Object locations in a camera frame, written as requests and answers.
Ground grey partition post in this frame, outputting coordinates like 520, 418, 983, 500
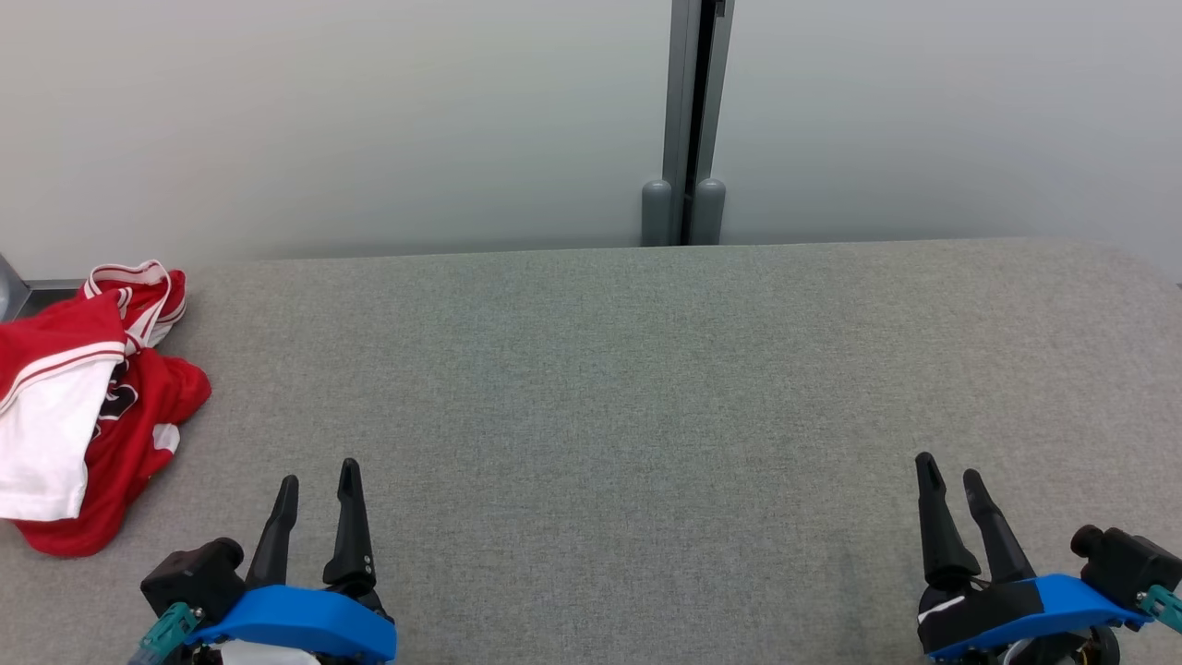
691, 0, 736, 247
642, 0, 703, 248

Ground grey metal partition foot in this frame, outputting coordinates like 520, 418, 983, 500
0, 254, 89, 322

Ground red Bulls jersey white sleeves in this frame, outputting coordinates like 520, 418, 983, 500
0, 260, 190, 523

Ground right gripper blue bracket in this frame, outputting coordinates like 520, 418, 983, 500
915, 453, 1152, 665

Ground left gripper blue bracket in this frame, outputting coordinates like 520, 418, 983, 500
185, 458, 398, 665

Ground camera cable teal plug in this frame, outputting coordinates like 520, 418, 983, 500
1138, 585, 1182, 635
127, 602, 201, 665

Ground left camera cable teal plug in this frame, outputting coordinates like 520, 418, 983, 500
127, 602, 201, 665

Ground right camera cable teal plug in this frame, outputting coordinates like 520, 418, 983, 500
1138, 585, 1182, 635

